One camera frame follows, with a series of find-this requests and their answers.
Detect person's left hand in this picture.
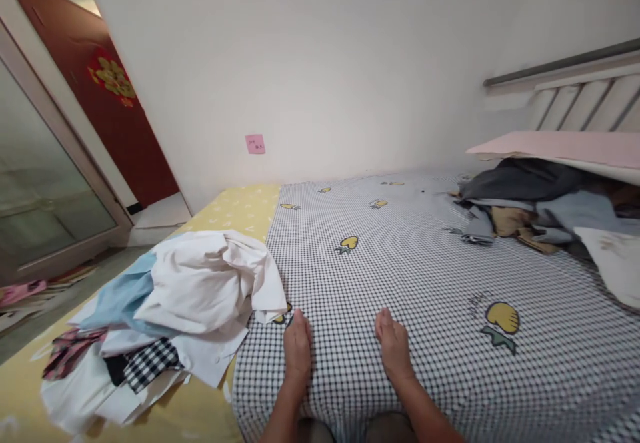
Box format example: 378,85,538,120
283,308,313,390

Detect person's right hand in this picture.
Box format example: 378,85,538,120
374,307,417,387

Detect person's right fingers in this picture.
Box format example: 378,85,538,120
374,307,407,347

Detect person's left fingers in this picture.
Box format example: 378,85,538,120
284,308,313,349

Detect checked pineapple print bed sheet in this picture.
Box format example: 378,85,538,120
231,170,640,443

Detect person's legs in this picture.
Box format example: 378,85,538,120
295,410,417,443

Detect crumpled white shirt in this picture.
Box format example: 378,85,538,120
133,230,289,337

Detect yellow patterned bed sheet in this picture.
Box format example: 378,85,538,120
0,182,283,443

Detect black white gingham garment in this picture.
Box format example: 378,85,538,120
105,336,187,393

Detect tan garment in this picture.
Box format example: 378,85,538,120
491,205,562,257

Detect light blue garment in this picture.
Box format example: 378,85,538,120
67,250,162,337

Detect dark grey garment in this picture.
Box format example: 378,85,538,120
457,157,627,205

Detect grey blue garment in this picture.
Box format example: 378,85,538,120
459,190,640,247

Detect white cloth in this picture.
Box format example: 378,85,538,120
39,362,192,437

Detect red plaid skirt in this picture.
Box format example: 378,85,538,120
42,326,109,382

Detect dark red door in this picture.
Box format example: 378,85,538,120
2,0,181,209

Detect white slatted headboard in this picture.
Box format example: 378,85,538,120
527,75,640,134

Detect glass sliding door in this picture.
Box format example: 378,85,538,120
0,17,134,272

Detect red gold door ornament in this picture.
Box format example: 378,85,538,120
87,47,137,107

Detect grey wall rail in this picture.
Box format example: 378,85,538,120
482,37,640,89

